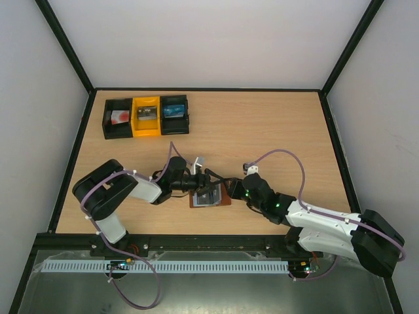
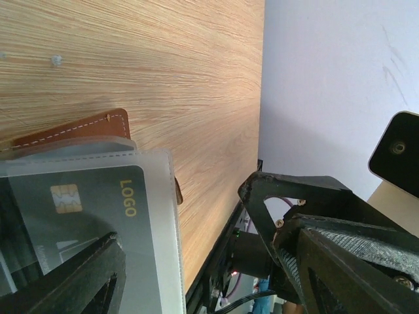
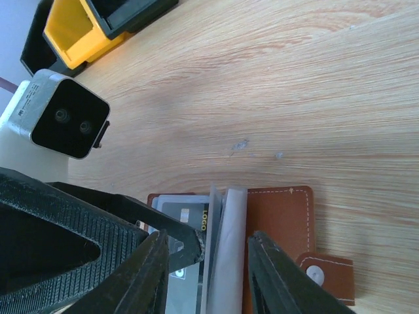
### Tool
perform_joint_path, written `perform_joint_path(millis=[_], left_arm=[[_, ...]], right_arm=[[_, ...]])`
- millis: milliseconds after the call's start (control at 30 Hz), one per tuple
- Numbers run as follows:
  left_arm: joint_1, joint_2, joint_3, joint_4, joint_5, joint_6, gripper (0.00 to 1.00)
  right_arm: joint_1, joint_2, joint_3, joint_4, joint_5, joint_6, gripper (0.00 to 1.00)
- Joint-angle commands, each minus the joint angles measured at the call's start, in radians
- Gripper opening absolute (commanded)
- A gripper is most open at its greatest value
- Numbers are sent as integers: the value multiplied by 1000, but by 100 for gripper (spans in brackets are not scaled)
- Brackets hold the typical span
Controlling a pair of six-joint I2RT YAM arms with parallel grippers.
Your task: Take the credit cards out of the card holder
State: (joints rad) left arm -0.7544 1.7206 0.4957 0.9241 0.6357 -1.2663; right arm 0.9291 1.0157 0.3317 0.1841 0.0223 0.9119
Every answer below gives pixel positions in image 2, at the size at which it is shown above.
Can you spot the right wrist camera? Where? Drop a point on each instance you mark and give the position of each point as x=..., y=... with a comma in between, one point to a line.
x=395, y=158

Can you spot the black enclosure frame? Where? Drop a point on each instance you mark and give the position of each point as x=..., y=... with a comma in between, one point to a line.
x=214, y=278

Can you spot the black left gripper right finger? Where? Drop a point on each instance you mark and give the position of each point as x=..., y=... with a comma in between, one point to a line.
x=353, y=278

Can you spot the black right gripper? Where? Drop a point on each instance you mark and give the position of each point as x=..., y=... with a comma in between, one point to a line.
x=275, y=202

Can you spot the brown leather card holder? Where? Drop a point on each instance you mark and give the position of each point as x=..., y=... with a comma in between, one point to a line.
x=99, y=141

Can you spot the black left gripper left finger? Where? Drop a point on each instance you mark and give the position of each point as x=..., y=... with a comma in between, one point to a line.
x=92, y=281

